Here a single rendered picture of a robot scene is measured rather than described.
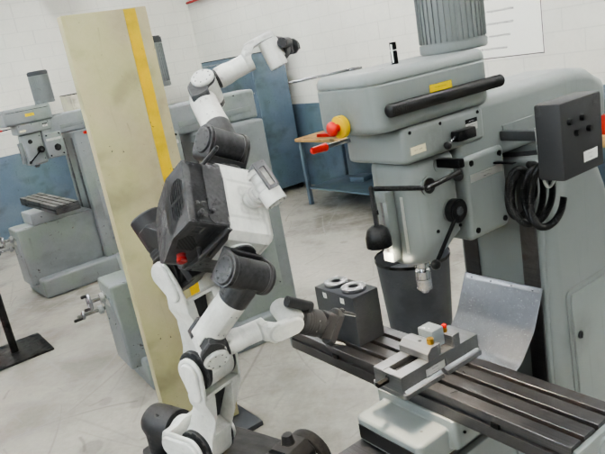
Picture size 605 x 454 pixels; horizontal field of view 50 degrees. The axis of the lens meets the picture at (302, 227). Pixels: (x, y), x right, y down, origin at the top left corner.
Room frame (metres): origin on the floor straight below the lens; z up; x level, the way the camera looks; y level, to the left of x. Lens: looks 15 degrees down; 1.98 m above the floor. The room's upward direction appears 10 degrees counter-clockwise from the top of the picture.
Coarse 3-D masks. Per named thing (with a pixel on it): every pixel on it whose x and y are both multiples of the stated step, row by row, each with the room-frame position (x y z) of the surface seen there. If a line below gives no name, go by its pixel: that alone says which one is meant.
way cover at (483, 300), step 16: (464, 288) 2.16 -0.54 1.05; (480, 288) 2.11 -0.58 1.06; (496, 288) 2.06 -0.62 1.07; (512, 288) 2.01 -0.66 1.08; (528, 288) 1.96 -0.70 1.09; (464, 304) 2.14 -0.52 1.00; (480, 304) 2.08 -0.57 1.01; (496, 304) 2.03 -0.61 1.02; (512, 304) 1.99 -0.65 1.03; (528, 304) 1.94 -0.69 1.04; (464, 320) 2.10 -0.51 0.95; (480, 320) 2.06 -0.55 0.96; (496, 320) 2.01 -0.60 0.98; (512, 320) 1.96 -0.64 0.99; (528, 320) 1.92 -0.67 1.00; (480, 336) 2.01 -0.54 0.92; (528, 336) 1.89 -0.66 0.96; (496, 352) 1.93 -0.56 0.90; (512, 352) 1.89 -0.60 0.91; (512, 368) 1.84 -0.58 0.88
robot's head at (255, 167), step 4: (260, 160) 1.76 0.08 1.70; (252, 164) 1.75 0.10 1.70; (256, 164) 1.75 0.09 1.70; (260, 164) 1.76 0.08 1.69; (264, 164) 1.76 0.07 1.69; (252, 168) 1.76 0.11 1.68; (256, 168) 1.74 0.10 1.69; (268, 168) 1.76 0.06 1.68; (248, 172) 1.78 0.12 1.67; (252, 172) 1.76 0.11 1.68; (260, 172) 1.74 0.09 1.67; (268, 172) 1.75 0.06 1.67; (248, 176) 1.76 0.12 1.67; (260, 176) 1.74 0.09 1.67; (264, 176) 1.74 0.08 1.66; (272, 176) 1.75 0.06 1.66; (264, 180) 1.73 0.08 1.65; (276, 180) 1.74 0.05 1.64; (268, 184) 1.73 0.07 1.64; (272, 184) 1.73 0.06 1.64; (276, 184) 1.74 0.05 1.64; (268, 188) 1.72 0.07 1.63
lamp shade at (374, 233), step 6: (372, 228) 1.70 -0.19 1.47; (378, 228) 1.70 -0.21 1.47; (384, 228) 1.70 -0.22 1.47; (366, 234) 1.71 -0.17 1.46; (372, 234) 1.69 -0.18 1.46; (378, 234) 1.68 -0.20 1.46; (384, 234) 1.69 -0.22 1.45; (390, 234) 1.70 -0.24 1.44; (366, 240) 1.70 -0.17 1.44; (372, 240) 1.69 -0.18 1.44; (378, 240) 1.68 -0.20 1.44; (384, 240) 1.68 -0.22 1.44; (390, 240) 1.69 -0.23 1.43; (366, 246) 1.71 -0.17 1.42; (372, 246) 1.69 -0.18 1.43; (378, 246) 1.68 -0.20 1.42; (384, 246) 1.68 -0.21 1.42; (390, 246) 1.69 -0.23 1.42
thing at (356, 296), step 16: (320, 288) 2.22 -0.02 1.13; (336, 288) 2.19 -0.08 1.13; (352, 288) 2.12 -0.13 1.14; (368, 288) 2.13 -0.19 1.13; (320, 304) 2.23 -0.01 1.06; (336, 304) 2.15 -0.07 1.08; (352, 304) 2.07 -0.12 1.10; (368, 304) 2.10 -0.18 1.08; (352, 320) 2.08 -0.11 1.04; (368, 320) 2.10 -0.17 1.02; (352, 336) 2.09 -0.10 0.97; (368, 336) 2.09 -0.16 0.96
